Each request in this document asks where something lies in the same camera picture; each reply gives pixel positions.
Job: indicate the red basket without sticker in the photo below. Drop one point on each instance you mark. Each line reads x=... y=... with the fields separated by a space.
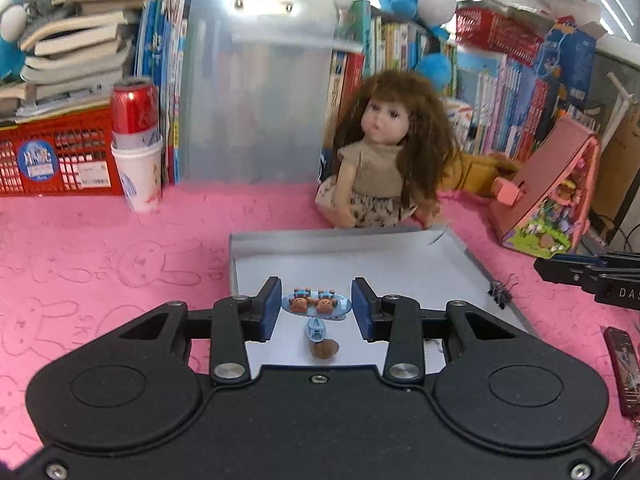
x=500 y=35

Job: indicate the stack of worn books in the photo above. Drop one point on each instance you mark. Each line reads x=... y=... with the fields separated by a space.
x=75 y=45

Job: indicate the translucent plastic clipboard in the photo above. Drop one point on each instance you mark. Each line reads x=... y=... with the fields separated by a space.
x=250 y=100

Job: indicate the grey shallow cardboard box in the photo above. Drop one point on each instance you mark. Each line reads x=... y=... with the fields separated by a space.
x=375 y=260

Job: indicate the brown acorn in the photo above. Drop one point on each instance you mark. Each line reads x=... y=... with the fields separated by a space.
x=325 y=350

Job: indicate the white illustrated carton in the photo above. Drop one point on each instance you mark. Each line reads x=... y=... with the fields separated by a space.
x=460 y=120

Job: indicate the red drink can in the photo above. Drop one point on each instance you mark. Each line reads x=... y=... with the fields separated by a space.
x=134 y=112

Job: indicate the doll with brown curly hair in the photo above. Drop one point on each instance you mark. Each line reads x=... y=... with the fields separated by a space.
x=372 y=165

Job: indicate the pink bunny print towel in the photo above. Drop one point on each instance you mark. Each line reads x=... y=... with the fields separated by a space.
x=100 y=260

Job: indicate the blue carton box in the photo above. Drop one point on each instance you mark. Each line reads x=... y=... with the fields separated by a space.
x=570 y=70

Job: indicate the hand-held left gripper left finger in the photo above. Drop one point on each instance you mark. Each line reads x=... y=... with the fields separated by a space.
x=270 y=310

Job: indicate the yellow plush toy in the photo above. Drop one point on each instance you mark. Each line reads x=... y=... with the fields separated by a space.
x=480 y=175

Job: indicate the white paper cup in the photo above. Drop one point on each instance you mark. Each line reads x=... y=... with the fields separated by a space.
x=140 y=177

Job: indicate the red basket with round sticker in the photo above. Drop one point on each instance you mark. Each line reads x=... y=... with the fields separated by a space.
x=75 y=160

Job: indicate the row of colourful books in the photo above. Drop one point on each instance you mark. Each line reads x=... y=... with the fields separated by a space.
x=500 y=100

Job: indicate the blue bear toy plate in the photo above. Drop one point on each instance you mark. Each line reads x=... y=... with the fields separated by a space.
x=315 y=304

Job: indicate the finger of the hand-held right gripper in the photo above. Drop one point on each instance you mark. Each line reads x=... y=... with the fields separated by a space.
x=615 y=272
x=560 y=267

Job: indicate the small blue white plush toy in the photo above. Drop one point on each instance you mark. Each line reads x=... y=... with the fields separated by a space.
x=12 y=30

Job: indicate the pink triangular toy house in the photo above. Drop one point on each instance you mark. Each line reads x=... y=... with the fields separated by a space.
x=550 y=195

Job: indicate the row of thin blue books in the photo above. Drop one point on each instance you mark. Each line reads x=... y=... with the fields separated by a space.
x=160 y=60

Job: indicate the phone in red case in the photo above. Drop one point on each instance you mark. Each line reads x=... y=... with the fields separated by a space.
x=625 y=370

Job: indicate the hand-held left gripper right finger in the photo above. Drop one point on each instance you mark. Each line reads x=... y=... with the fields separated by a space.
x=362 y=310

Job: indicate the white pipe rack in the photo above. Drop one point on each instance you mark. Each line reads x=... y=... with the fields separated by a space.
x=620 y=105

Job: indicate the small black binder clip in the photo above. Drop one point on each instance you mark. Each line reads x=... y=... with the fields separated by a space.
x=500 y=292

